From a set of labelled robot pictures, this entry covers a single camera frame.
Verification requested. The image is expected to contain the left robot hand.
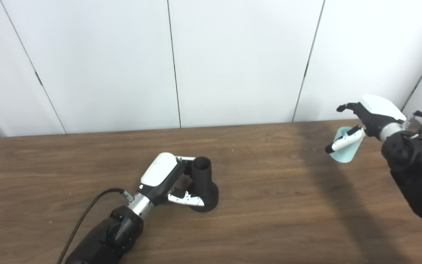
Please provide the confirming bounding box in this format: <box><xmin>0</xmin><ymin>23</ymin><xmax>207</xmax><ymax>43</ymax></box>
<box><xmin>137</xmin><ymin>152</ymin><xmax>205</xmax><ymax>208</ymax></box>

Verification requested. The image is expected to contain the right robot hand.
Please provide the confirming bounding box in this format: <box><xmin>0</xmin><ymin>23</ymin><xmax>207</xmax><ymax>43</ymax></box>
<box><xmin>325</xmin><ymin>94</ymin><xmax>407</xmax><ymax>154</ymax></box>

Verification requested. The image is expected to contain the black nozzle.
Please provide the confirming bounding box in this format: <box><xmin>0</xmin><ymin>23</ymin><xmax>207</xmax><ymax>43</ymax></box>
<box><xmin>185</xmin><ymin>157</ymin><xmax>219</xmax><ymax>213</ymax></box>

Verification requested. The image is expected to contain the light-blue hose piece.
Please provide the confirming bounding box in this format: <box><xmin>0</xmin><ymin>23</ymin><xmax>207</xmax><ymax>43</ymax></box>
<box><xmin>329</xmin><ymin>126</ymin><xmax>364</xmax><ymax>164</ymax></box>

